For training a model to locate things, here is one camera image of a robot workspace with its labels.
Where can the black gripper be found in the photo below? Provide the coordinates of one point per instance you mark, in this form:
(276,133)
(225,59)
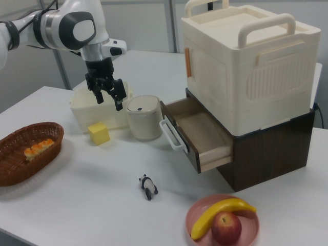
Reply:
(100,70)

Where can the small panda toy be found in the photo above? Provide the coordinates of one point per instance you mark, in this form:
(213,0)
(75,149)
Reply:
(148,187)

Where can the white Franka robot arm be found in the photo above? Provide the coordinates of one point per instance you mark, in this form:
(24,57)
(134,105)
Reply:
(59,25)

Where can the orange topped toy bread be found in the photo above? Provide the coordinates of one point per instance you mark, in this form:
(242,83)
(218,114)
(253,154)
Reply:
(38,149)

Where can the dark brown wooden drawer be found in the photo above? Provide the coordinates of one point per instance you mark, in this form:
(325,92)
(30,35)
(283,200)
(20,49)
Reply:
(202,133)

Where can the cream toy kitchen cabinet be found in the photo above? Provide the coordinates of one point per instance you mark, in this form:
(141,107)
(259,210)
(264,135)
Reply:
(217,64)

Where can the yellow toy banana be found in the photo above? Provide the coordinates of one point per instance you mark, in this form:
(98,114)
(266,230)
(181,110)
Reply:
(205,217)

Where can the red toy apple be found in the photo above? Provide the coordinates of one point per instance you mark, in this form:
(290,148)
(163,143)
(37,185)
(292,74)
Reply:
(226,228)

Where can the white plastic open bin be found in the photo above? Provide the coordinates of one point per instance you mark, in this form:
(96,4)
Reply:
(102,114)

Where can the yellow foam cube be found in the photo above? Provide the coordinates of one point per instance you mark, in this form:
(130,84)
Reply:
(98,133)

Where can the cream lidded trash can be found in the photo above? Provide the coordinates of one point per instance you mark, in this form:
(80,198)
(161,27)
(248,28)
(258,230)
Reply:
(143,120)

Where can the brown wicker basket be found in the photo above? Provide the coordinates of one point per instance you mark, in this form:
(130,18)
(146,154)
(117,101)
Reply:
(15,169)

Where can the pink plate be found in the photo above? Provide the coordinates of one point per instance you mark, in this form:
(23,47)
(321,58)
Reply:
(194,215)

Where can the dark brown wooden cabinet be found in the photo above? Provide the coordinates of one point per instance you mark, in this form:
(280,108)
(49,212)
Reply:
(269,159)

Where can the black camera stand pole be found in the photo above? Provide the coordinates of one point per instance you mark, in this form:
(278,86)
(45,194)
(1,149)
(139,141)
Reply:
(209,4)

